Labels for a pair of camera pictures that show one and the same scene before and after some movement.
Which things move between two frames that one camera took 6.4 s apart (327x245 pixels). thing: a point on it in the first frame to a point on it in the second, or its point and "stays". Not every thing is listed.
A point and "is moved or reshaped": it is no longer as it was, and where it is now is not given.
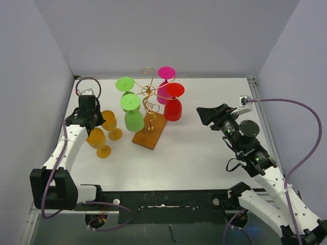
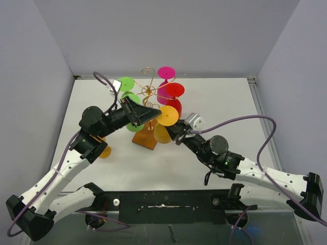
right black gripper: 207,114 to 178,131
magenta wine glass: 165,72 stays
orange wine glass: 110,125 is moved or reshaped
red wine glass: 172,108 stays
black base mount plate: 168,207 stays
